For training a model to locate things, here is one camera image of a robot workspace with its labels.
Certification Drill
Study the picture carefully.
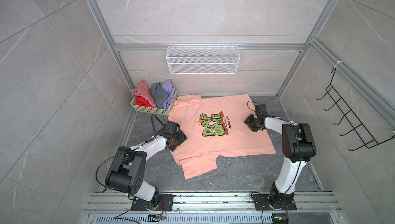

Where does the peach printed t-shirt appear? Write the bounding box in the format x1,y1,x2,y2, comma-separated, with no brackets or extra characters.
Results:
168,95,276,179

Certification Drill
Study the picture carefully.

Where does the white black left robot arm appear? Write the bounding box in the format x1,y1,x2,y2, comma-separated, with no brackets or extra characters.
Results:
104,130,187,211

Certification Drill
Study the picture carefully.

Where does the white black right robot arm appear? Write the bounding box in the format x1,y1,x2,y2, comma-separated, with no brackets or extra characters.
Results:
244,115,316,211

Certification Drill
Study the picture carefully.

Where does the green plastic laundry basket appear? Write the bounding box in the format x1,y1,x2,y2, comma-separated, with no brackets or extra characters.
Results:
130,89,178,116

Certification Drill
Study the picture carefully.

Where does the grey t-shirt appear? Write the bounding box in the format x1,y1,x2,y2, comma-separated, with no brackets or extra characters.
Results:
150,83,168,109

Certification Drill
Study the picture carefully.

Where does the purple t-shirt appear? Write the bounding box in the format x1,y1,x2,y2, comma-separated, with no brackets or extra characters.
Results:
161,80,175,110

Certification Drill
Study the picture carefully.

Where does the red t-shirt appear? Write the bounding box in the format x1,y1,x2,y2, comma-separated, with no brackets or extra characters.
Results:
135,96,153,107

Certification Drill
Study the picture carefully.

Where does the pink t-shirt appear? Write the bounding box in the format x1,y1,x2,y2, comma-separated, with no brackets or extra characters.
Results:
131,80,157,108

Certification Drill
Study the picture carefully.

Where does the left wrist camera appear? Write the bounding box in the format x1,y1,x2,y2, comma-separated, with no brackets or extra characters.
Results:
162,121,180,136

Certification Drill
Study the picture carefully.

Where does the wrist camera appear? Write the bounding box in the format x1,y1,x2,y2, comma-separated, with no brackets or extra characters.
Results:
162,121,180,136
255,104,268,117

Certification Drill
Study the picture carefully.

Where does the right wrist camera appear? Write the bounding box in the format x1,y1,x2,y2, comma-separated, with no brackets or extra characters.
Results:
255,104,268,117

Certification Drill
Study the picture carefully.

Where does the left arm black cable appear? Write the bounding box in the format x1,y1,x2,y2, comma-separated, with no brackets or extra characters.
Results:
150,114,166,138

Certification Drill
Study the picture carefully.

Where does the white wire mesh basket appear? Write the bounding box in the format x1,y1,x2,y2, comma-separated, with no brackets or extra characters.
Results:
166,46,241,75

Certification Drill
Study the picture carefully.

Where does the black wire hook rack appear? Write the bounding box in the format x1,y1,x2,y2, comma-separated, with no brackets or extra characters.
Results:
316,68,395,152

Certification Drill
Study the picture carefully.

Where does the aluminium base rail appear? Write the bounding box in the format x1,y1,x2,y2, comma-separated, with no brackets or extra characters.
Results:
80,192,347,224

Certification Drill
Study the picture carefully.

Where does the aluminium frame corner post left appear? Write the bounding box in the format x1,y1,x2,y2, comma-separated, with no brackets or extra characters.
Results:
86,0,135,90

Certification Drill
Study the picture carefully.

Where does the aluminium frame corner post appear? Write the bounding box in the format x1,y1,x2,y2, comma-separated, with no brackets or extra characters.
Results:
276,0,339,99
86,0,135,90

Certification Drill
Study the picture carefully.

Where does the aluminium frame corner post right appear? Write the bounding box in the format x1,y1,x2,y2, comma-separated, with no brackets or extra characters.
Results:
276,0,339,99

